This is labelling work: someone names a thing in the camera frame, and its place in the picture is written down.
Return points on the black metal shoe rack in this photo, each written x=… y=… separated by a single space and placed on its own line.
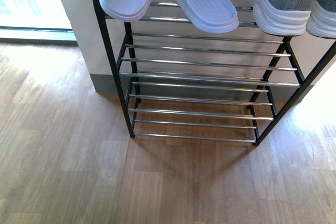
x=174 y=81

